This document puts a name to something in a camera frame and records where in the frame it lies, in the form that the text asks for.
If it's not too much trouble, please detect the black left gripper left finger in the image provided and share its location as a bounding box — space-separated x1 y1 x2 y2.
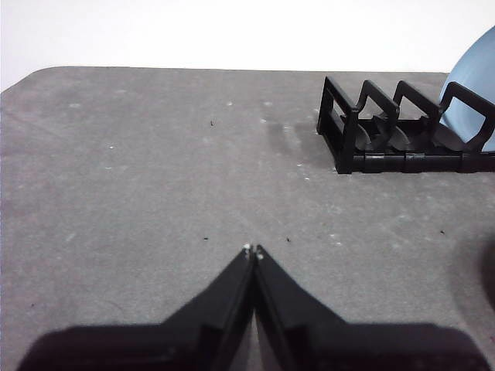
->
15 245 256 371

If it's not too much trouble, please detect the black plate rack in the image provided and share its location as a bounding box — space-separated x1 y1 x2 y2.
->
316 75 495 175

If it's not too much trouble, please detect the blue plate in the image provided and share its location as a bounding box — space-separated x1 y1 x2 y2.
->
436 29 495 154

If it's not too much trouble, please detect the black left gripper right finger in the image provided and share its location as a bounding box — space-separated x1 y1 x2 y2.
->
253 243 489 371

